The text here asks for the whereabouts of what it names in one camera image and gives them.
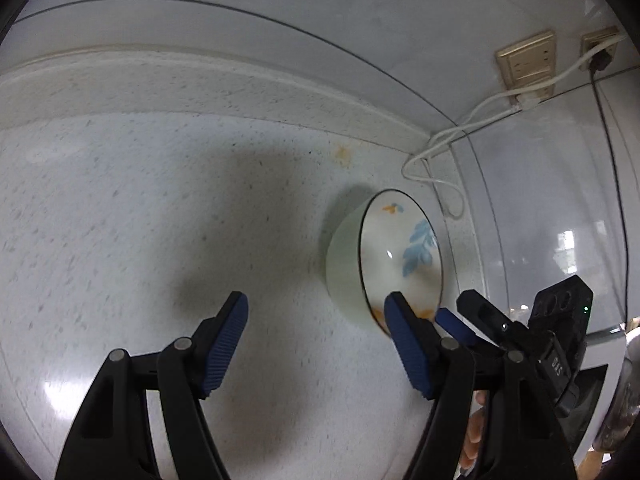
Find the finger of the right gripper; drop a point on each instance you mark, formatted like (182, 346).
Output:
(458, 330)
(492, 322)

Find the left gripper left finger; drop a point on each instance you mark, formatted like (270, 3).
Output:
(111, 434)

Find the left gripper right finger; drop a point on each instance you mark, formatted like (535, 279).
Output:
(522, 438)

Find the pale green floral bowl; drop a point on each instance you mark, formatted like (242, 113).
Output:
(385, 245)

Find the right hand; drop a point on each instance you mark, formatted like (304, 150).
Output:
(474, 433)

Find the beige wall socket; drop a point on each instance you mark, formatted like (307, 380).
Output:
(593, 39)
(529, 61)

